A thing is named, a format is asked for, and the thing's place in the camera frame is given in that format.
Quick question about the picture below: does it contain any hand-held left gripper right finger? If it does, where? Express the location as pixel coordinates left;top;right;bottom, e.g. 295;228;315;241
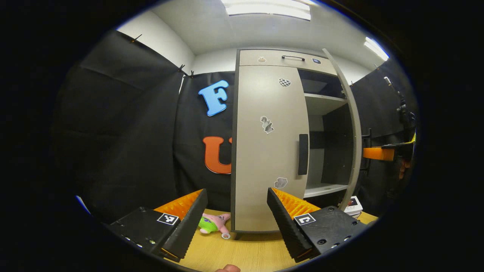
267;187;367;264

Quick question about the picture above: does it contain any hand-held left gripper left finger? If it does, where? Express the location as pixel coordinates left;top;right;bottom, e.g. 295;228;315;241
108;188;208;261

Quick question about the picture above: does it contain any grey shoe cabinet door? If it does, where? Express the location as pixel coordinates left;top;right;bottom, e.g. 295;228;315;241
234;65;310;232
323;48;363;212

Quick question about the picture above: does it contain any grey double-door shoe cabinet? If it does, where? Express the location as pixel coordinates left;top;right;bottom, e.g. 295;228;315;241
231;48;363;233

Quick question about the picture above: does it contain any black door handle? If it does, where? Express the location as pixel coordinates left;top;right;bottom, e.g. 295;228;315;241
298;134;309;175

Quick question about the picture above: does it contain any grey cabinet drawer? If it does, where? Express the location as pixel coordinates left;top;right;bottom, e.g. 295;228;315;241
239;49;338;76

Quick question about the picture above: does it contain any pink green star plush toy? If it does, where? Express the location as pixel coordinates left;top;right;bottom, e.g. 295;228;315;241
199;213;231;239

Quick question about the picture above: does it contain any white cover book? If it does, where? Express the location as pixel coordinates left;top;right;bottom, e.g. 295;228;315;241
345;196;363;214

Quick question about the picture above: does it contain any small ceiling light panel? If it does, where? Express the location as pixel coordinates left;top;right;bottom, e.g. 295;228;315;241
364;37;389;62

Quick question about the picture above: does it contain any black backdrop cloth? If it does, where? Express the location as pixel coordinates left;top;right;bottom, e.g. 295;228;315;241
57;30;416;223

